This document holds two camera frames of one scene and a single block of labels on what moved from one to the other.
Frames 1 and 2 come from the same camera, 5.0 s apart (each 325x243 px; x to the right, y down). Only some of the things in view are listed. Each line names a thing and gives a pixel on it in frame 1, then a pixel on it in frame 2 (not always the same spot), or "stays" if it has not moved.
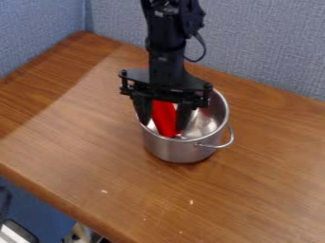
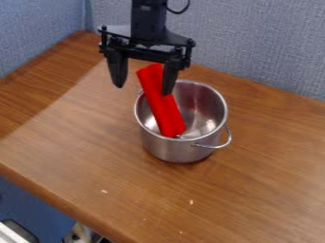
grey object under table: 13,233 stays
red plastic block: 163,114 stays
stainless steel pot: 203,129 stays
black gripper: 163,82 → 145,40
